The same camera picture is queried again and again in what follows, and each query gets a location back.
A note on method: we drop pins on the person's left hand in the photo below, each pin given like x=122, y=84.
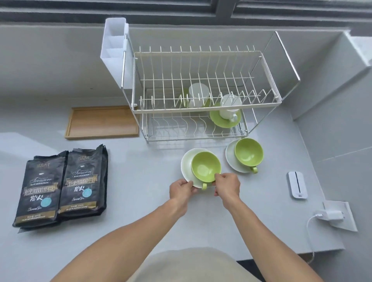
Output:
x=180, y=193

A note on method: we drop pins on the person's right hand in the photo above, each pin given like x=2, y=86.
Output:
x=229, y=188

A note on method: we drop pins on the person's left thumb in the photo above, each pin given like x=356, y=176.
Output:
x=189, y=188

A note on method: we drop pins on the person's right thumb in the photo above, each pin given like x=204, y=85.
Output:
x=218, y=191

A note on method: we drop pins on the white saucer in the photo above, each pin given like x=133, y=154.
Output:
x=230, y=158
x=186, y=165

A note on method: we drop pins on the green cup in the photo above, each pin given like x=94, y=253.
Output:
x=248, y=152
x=205, y=167

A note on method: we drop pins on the person's right forearm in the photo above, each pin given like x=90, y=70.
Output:
x=261, y=241

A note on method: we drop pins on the person's left forearm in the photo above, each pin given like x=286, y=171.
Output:
x=122, y=241

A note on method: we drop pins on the green saucer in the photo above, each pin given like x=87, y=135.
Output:
x=185, y=97
x=216, y=120

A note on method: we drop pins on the person's beige shirt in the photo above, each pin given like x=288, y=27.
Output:
x=191, y=265

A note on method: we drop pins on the small white electronic device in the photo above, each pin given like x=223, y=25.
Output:
x=297, y=185

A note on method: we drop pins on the white cup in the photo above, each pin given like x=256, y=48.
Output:
x=229, y=107
x=199, y=93

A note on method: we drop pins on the black coffee bag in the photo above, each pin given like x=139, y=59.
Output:
x=36, y=191
x=82, y=177

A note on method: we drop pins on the wooden tray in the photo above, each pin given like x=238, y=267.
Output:
x=101, y=122

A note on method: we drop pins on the white charger plug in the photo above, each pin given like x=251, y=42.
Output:
x=334, y=213

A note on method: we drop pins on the white plastic cutlery holder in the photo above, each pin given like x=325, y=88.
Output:
x=112, y=55

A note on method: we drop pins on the white wall socket plate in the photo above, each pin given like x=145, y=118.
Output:
x=350, y=216

